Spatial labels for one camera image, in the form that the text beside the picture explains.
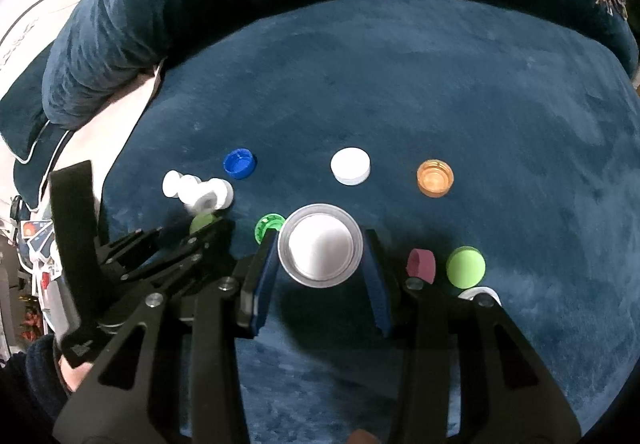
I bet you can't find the blue bottle cap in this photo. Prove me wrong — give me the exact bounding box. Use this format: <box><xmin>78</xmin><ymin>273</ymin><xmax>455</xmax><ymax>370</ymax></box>
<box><xmin>222</xmin><ymin>148</ymin><xmax>256</xmax><ymax>179</ymax></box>

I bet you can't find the light green small cap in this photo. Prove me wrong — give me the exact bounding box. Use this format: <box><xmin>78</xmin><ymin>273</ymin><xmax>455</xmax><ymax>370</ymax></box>
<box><xmin>446</xmin><ymin>245</ymin><xmax>486</xmax><ymax>289</ymax></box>

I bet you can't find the blue plush bed cover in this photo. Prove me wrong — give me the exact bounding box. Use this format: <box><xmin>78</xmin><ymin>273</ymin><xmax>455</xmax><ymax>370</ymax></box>
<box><xmin>100</xmin><ymin>0</ymin><xmax>639</xmax><ymax>429</ymax></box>

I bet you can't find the small orange cap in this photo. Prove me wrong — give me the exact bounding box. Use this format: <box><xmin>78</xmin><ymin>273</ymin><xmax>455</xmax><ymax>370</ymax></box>
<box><xmin>416</xmin><ymin>159</ymin><xmax>454</xmax><ymax>198</ymax></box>

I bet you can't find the clear silver rimmed lid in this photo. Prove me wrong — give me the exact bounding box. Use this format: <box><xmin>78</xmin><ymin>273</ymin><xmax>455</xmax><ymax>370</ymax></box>
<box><xmin>278</xmin><ymin>203</ymin><xmax>363</xmax><ymax>289</ymax></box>

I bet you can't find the white cap lone top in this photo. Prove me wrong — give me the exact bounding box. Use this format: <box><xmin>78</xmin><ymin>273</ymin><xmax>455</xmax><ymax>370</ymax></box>
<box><xmin>330</xmin><ymin>147</ymin><xmax>371</xmax><ymax>186</ymax></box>

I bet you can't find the person left hand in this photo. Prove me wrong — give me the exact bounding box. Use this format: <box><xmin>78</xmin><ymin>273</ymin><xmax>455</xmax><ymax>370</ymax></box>
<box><xmin>58</xmin><ymin>355</ymin><xmax>93</xmax><ymax>393</ymax></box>

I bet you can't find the green cap solid top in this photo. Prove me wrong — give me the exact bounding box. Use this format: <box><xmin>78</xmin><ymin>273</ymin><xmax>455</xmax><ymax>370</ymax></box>
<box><xmin>189</xmin><ymin>212</ymin><xmax>218</xmax><ymax>234</ymax></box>

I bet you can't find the blue mesh basket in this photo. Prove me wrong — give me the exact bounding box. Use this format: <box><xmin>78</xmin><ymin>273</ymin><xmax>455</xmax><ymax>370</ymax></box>
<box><xmin>16</xmin><ymin>219</ymin><xmax>80</xmax><ymax>343</ymax></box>

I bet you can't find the large white cap right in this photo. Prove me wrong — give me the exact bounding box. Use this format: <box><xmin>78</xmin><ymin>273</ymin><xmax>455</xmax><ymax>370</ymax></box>
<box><xmin>458</xmin><ymin>286</ymin><xmax>502</xmax><ymax>305</ymax></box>

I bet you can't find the pink bed sheet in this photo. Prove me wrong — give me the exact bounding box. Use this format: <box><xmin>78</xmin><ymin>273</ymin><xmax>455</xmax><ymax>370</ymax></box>
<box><xmin>53</xmin><ymin>64</ymin><xmax>163</xmax><ymax>196</ymax></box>

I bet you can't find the white cap far left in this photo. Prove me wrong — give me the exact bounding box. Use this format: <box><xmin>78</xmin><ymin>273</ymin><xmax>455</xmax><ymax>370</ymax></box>
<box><xmin>162</xmin><ymin>170</ymin><xmax>182</xmax><ymax>198</ymax></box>

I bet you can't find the blue pillow white piping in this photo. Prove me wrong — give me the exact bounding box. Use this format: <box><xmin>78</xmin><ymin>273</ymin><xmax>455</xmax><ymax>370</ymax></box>
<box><xmin>1</xmin><ymin>44</ymin><xmax>52</xmax><ymax>163</ymax></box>

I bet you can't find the green cap open far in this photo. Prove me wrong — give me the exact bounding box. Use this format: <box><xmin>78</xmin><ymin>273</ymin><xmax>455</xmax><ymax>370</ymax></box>
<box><xmin>254</xmin><ymin>213</ymin><xmax>285</xmax><ymax>245</ymax></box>

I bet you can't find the pink small cap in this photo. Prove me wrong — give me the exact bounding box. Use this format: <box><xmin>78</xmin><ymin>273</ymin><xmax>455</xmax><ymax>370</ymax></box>
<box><xmin>406</xmin><ymin>249</ymin><xmax>436</xmax><ymax>283</ymax></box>

